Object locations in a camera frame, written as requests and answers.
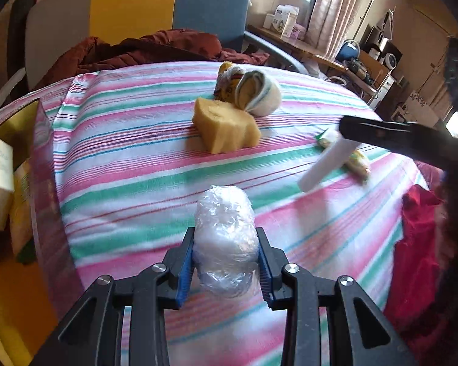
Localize white boxes on desk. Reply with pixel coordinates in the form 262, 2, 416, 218
263, 4, 306, 40

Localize white plastic wrap ball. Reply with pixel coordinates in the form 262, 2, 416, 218
193, 185, 259, 298

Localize red cloth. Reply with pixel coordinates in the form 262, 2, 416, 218
384, 184, 445, 365

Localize gold metal tin box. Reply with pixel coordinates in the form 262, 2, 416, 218
0, 100, 38, 265

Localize striped pink green tablecloth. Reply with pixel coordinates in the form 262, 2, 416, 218
0, 60, 430, 366

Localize wooden side desk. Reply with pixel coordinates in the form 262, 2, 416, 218
246, 25, 391, 101

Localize rolled striped sock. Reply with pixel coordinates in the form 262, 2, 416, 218
235, 70, 282, 117

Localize dark red jacket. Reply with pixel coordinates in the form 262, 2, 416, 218
35, 29, 270, 89

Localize yellow green snack packet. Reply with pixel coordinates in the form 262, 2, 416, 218
315, 128, 371, 181

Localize grey yellow blue chair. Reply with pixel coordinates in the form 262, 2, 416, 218
0, 0, 310, 115

